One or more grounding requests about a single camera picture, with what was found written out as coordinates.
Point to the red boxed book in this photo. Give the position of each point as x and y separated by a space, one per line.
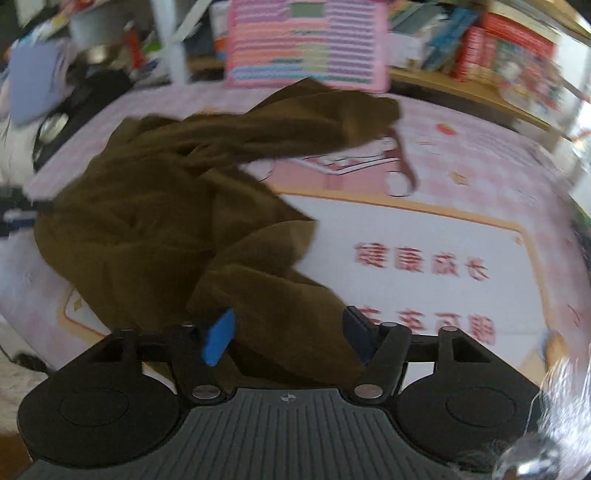
503 48

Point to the black bag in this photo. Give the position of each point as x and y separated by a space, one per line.
87 99

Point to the light blue cloth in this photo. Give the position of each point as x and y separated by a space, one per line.
37 78

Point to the row of books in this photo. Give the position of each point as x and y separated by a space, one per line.
429 32

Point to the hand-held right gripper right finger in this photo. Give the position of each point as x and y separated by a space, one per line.
356 333

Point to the pink toy learning tablet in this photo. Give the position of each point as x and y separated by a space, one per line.
304 46

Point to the white rack frame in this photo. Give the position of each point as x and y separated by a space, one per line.
173 41

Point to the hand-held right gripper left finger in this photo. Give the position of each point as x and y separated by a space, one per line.
217 339

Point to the white fluffy sleeve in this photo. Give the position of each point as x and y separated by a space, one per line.
565 397

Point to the brown pants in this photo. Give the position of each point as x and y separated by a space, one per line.
138 207

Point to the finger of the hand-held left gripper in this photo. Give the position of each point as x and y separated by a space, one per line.
18 217

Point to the wooden bookshelf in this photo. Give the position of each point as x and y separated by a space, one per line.
466 90

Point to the pink checked printed table mat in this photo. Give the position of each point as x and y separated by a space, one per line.
415 221

